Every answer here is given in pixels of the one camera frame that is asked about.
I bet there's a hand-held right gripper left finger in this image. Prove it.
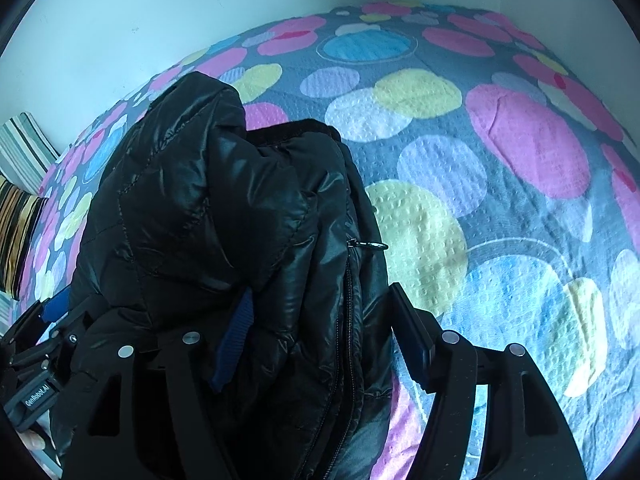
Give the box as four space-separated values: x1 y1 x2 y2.
61 292 254 480

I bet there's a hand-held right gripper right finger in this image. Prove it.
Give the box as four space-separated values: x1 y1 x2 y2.
389 282 587 480

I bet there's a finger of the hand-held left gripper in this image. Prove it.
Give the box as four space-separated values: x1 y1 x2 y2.
51 309 94 357
9 287 70 345

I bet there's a black puffer jacket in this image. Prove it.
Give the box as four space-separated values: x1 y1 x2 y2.
50 71 397 480

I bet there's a dark yellow striped pillow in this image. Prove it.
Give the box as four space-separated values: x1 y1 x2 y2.
0 175 49 302

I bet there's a grey striped sheet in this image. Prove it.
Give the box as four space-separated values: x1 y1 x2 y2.
0 292 67 480

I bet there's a bedspread with coloured circles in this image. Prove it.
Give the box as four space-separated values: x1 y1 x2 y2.
17 1 640 480

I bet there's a pale striped pillow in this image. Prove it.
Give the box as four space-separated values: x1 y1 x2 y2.
0 112 59 187

